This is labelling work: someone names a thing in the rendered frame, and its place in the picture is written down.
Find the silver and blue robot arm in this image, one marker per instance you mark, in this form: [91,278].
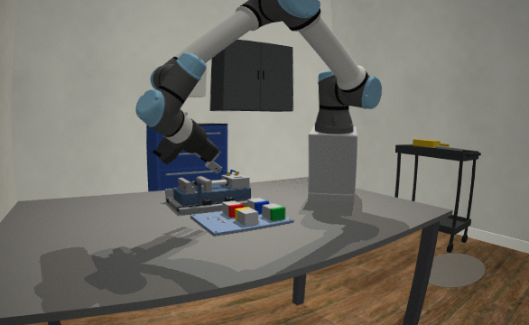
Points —
[349,84]

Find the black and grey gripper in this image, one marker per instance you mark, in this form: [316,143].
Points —
[193,138]

